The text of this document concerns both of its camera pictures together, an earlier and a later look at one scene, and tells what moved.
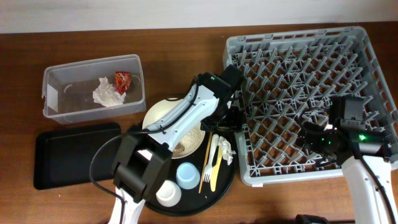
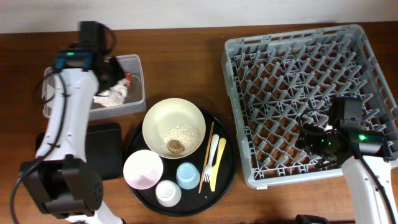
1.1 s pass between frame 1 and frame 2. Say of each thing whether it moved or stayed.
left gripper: moved
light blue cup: stayed
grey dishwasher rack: stayed
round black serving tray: stayed
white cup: stayed
